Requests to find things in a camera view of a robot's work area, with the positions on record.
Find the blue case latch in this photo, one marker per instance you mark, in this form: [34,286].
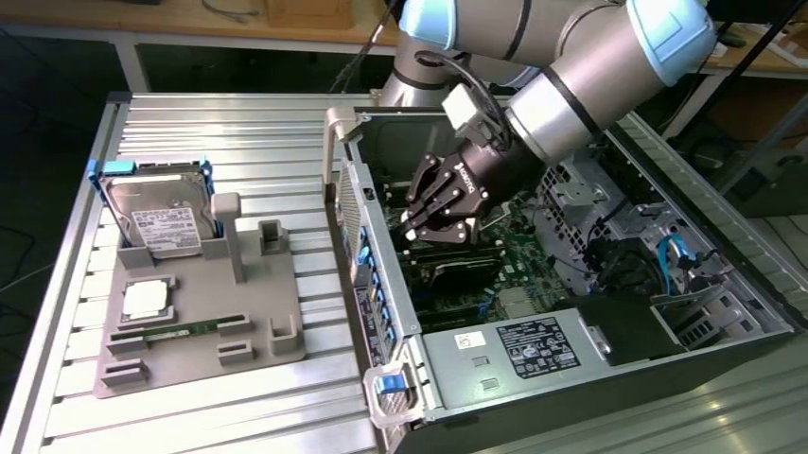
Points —
[391,383]

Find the silver CPU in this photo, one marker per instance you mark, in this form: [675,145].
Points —
[145,300]

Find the black stand pole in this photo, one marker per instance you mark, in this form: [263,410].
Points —
[755,45]

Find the metal disk bay cage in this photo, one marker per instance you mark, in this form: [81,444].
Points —
[581,198]

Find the open black PC case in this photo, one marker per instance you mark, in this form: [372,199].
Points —
[630,392]

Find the black plastic cover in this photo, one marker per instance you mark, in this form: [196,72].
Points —
[625,331]

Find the hard disk with blue bracket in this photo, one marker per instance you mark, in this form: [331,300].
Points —
[150,208]

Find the black expansion slot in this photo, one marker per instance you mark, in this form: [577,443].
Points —
[451,318]

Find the grey parts rack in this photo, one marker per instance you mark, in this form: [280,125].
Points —
[201,302]

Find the green RAM stick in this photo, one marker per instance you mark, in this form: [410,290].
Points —
[179,329]

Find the metal socket cover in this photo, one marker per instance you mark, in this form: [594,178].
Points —
[498,215]

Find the wooden desk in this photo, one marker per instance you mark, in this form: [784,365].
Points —
[157,28]

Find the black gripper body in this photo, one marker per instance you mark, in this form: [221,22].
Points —
[498,175]

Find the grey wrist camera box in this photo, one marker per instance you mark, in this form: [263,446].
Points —
[466,109]

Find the black computer tower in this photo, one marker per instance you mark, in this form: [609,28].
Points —
[775,189]

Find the black monitor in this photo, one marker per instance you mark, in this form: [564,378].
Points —
[757,9]

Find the silver chipset heatsink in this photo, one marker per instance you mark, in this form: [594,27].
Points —
[523,303]

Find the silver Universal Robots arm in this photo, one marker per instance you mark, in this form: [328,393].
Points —
[586,94]

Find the grey power supply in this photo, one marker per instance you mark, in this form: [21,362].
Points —
[467,373]

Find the black RAM stick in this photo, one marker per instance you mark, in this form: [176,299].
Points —
[442,253]

